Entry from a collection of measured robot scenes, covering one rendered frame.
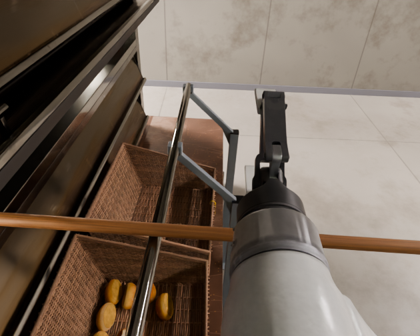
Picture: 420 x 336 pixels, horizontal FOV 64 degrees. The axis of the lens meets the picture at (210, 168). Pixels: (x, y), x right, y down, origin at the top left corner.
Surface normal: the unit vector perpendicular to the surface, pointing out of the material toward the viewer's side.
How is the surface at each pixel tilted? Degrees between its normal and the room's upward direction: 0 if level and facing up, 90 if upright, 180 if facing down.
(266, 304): 27
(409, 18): 90
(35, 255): 70
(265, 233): 23
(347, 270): 0
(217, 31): 90
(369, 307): 0
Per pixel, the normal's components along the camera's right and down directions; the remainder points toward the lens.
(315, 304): 0.22, -0.79
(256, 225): -0.47, -0.73
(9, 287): 0.95, -0.22
